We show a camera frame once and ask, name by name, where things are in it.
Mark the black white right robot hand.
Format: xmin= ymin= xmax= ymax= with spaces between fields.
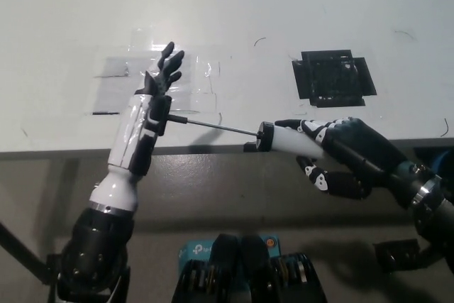
xmin=275 ymin=116 xmax=432 ymax=208

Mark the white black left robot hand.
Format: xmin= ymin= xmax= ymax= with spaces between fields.
xmin=108 ymin=40 xmax=185 ymax=178

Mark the small white air pump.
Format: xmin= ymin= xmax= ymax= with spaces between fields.
xmin=155 ymin=95 xmax=329 ymax=161

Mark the clear plastic film sheet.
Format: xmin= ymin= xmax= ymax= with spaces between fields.
xmin=84 ymin=45 xmax=223 ymax=116

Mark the blue round object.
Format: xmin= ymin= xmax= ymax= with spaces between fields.
xmin=434 ymin=152 xmax=454 ymax=177

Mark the black tape patch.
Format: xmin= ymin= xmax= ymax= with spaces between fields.
xmin=291 ymin=48 xmax=377 ymax=108

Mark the teal router box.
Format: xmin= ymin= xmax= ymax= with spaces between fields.
xmin=177 ymin=235 xmax=281 ymax=282

